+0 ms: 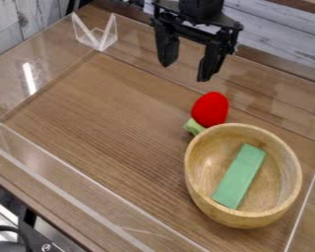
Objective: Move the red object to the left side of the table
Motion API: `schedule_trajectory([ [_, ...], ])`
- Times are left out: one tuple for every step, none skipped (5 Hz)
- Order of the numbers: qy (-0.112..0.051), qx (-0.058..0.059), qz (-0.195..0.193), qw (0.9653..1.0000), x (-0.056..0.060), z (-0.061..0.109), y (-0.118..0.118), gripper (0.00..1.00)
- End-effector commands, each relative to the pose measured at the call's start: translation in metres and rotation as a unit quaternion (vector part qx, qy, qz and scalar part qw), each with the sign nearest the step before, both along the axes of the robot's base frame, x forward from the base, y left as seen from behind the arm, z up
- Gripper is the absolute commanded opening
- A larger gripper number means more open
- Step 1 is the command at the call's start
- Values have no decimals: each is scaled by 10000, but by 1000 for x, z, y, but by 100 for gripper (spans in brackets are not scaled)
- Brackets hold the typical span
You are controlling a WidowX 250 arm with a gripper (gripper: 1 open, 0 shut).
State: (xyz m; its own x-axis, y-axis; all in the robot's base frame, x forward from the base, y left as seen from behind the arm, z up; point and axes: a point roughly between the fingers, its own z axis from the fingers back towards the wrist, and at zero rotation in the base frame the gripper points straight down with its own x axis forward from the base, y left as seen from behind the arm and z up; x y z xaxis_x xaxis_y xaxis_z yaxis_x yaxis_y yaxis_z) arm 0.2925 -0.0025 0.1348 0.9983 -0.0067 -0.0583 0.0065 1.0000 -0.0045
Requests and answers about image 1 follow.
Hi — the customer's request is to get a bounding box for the red plush strawberry toy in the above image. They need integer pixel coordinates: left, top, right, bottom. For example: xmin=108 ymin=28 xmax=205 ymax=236
xmin=184 ymin=92 xmax=228 ymax=136

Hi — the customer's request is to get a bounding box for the green rectangular block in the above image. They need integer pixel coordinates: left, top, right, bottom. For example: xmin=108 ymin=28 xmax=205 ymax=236
xmin=211 ymin=144 xmax=267 ymax=210

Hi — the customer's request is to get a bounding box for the clear acrylic corner bracket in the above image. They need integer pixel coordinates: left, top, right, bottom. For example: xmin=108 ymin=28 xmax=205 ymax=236
xmin=70 ymin=13 xmax=118 ymax=52

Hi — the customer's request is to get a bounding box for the black cable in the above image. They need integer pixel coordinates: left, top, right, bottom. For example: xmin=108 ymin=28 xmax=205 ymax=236
xmin=0 ymin=224 xmax=26 ymax=245

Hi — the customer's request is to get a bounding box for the clear acrylic table barrier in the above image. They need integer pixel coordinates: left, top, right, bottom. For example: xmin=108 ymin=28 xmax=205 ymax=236
xmin=0 ymin=6 xmax=315 ymax=252

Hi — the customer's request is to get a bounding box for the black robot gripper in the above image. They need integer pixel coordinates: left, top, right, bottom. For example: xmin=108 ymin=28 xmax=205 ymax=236
xmin=152 ymin=0 xmax=244 ymax=82

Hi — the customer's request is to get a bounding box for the wooden bowl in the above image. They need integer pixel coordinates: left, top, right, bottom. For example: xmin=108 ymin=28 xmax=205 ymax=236
xmin=184 ymin=123 xmax=303 ymax=229

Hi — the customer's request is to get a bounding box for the black metal table frame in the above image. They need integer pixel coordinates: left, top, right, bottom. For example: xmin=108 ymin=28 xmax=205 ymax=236
xmin=0 ymin=196 xmax=65 ymax=252

